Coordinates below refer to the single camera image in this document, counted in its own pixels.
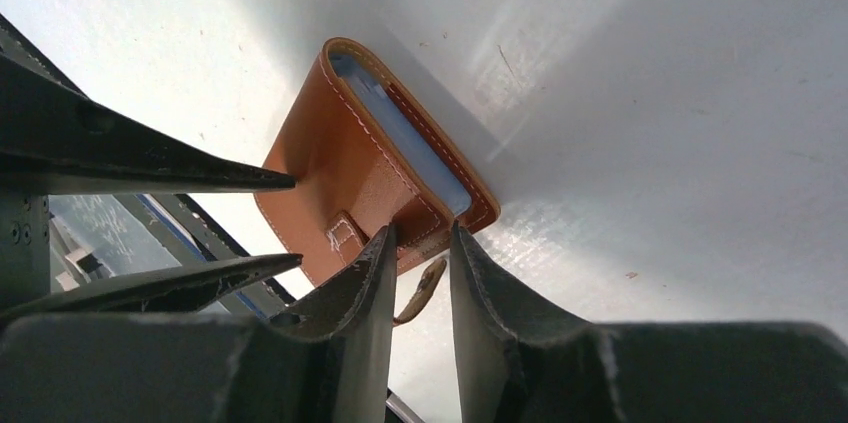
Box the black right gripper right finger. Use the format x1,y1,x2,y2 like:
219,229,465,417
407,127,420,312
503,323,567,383
449,225,847,422

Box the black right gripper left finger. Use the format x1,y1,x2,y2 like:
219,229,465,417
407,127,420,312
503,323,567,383
1,225,397,422

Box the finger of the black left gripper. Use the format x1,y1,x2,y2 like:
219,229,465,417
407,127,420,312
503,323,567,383
1,254,302,328
1,19,295,195

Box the brown leather card holder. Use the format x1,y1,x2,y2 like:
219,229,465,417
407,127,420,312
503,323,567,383
255,37,500,325

